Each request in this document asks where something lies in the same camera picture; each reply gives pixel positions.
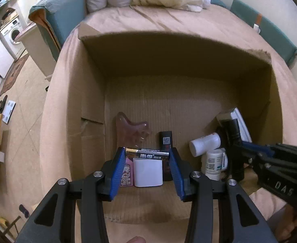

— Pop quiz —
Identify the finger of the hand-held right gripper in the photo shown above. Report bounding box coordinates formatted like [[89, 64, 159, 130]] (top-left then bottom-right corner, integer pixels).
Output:
[[241, 140, 297, 157], [236, 149, 297, 180]]

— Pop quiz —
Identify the teal cushion with orange strap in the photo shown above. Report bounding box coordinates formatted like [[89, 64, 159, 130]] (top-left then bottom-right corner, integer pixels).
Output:
[[230, 0, 297, 69]]

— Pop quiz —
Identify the white bathroom scale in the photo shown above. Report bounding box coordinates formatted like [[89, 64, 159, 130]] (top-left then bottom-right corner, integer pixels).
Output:
[[2, 100, 16, 124]]

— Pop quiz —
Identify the small plain white bottle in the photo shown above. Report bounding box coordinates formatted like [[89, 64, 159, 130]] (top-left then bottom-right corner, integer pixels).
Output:
[[189, 132, 221, 157]]

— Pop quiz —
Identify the white washing machine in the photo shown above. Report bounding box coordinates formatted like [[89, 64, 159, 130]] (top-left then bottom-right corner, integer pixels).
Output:
[[0, 18, 29, 59]]

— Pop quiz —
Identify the teal pillow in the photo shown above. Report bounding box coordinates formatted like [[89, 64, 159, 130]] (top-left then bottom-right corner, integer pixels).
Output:
[[210, 0, 229, 9]]

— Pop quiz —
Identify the pink translucent toe separator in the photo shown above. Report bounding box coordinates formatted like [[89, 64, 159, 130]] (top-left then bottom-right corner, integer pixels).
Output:
[[115, 112, 153, 148]]

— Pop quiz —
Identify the black rectangular bottle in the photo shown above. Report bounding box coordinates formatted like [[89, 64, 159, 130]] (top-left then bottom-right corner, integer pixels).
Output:
[[159, 131, 174, 182]]

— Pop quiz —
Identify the black flashlight with strap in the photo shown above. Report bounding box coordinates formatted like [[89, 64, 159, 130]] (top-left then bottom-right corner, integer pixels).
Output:
[[221, 118, 245, 181]]

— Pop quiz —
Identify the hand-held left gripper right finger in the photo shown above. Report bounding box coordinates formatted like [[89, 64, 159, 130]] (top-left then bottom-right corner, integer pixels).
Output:
[[167, 147, 278, 243]]

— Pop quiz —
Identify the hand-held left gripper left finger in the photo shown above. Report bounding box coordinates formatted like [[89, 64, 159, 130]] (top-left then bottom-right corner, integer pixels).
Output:
[[15, 147, 126, 243]]

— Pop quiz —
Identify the black and gold battery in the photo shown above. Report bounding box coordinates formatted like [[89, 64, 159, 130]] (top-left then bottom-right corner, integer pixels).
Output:
[[125, 147, 170, 160]]

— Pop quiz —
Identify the teal headboard cushion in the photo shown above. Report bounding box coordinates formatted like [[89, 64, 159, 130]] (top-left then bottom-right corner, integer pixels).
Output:
[[28, 0, 88, 61]]

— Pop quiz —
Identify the brown patterned rug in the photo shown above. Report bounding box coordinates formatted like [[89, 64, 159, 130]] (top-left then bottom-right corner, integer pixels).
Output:
[[0, 53, 30, 95]]

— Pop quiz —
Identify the white nightstand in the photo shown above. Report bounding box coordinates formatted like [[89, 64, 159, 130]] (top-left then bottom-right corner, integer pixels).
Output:
[[14, 21, 61, 81]]

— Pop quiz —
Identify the brown cardboard box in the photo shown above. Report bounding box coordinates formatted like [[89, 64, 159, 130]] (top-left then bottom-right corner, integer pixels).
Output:
[[66, 21, 287, 224]]

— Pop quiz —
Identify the pink patterned lighter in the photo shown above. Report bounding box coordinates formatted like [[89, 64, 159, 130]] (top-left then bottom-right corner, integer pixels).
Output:
[[120, 157, 134, 188]]

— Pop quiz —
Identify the white blue-labelled pill bottle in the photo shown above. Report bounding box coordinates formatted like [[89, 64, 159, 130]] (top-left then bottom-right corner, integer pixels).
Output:
[[201, 149, 229, 181]]

